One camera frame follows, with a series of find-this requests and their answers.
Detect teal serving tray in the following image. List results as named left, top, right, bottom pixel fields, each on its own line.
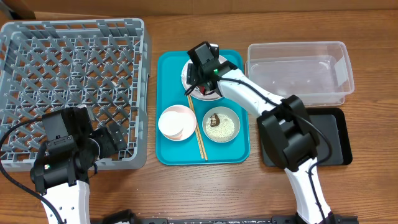
left=155, top=51, right=251, bottom=166

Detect grey bowl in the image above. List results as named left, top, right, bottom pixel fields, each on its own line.
left=202, top=106, right=241, bottom=143

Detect grey dishwasher rack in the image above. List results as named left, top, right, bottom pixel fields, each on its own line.
left=1, top=18, right=151, bottom=171

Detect wooden chopstick left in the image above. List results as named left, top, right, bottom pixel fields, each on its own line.
left=186, top=95, right=206, bottom=160

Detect white paper cup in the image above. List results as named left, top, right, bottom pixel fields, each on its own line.
left=158, top=111, right=183, bottom=139

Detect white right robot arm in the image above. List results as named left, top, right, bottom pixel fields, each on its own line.
left=185, top=42, right=337, bottom=223

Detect red snack wrapper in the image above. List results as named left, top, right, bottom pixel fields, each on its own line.
left=200, top=86, right=206, bottom=95

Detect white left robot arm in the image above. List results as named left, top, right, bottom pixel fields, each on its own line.
left=30, top=106, right=127, bottom=223

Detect black plastic tray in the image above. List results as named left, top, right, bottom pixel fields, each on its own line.
left=259, top=108, right=353, bottom=167

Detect pink white small plate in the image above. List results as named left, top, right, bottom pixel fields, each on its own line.
left=161, top=105, right=197, bottom=141

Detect brown food scrap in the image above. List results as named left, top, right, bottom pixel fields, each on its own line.
left=210, top=113, right=220, bottom=127

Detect wooden chopstick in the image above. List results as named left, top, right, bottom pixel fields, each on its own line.
left=186, top=95, right=206, bottom=160
left=188, top=95, right=208, bottom=161

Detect clear plastic container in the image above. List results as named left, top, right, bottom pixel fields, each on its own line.
left=245, top=41, right=354, bottom=106

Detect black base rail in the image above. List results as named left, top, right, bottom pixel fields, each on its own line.
left=90, top=208, right=360, bottom=224

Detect white rice grains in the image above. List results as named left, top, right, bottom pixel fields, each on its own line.
left=205, top=113, right=235, bottom=142

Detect wooden chopstick right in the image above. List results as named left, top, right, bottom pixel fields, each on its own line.
left=188, top=95, right=208, bottom=161

